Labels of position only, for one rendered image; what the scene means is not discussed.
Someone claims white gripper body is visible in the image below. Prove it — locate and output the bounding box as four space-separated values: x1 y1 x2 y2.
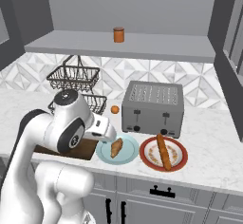
103 121 119 143

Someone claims brown croissant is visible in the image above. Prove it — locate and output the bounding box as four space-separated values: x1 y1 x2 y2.
109 138 124 159

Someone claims brown wooden cutting board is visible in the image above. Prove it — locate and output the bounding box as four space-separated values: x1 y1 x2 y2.
33 137 100 161

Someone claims grey cabinet shelf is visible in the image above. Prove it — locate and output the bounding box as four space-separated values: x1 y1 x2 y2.
24 29 216 65

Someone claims orange jam jar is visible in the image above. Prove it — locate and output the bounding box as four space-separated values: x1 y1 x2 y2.
113 27 125 44

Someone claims dark grey glazed cabinet door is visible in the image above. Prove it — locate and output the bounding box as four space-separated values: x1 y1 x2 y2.
207 0 243 143

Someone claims small orange fruit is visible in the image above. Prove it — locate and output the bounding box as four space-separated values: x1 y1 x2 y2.
110 104 121 115

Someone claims light blue plate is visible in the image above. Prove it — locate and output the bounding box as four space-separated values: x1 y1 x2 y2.
95 133 140 166

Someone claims grey four-slot toaster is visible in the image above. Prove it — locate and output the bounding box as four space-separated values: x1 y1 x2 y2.
121 80 185 140

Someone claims brown baguette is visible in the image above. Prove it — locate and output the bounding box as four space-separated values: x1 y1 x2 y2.
156 133 173 172

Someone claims red-rimmed white plate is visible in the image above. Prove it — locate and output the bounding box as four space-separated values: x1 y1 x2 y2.
139 135 189 173

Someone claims grey cupboard door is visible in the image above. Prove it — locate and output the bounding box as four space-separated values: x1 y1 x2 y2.
83 191 117 224
116 193 207 224

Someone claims grey drawer front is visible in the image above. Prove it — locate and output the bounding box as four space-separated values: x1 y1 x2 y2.
115 176 219 211

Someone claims black wire basket stand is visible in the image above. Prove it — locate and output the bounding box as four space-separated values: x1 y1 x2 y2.
46 54 108 116

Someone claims black drawer handle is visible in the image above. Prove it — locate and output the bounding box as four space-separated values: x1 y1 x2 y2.
149 184 177 199

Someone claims black cupboard door handle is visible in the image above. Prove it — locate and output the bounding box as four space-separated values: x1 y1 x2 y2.
120 200 128 224
104 197 113 224

